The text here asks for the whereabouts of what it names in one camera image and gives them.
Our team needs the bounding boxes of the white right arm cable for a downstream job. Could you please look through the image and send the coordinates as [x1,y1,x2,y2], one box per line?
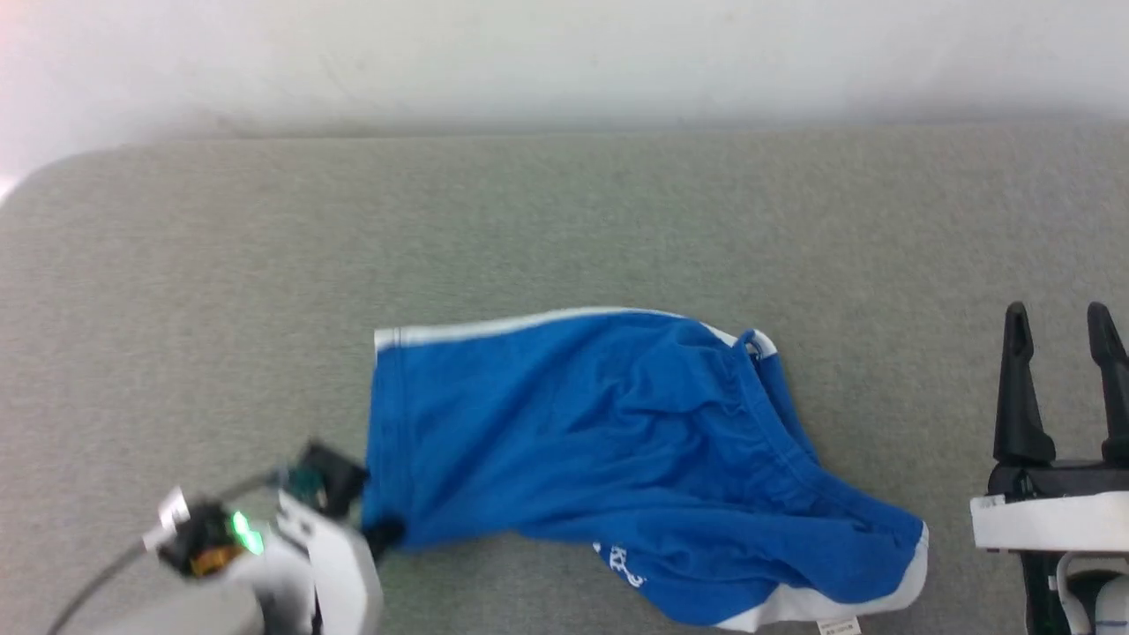
[1053,551,1099,635]

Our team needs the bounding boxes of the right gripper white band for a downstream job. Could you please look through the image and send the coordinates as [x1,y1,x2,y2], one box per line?
[970,302,1129,635]

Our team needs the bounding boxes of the grey fabric sofa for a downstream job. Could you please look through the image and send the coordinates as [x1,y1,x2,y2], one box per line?
[0,122,1129,635]

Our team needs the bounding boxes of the blue shorts with white trim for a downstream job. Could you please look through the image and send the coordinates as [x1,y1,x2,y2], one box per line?
[360,306,931,635]

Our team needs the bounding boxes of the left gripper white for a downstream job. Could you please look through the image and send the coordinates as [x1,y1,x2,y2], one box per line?
[261,439,407,635]

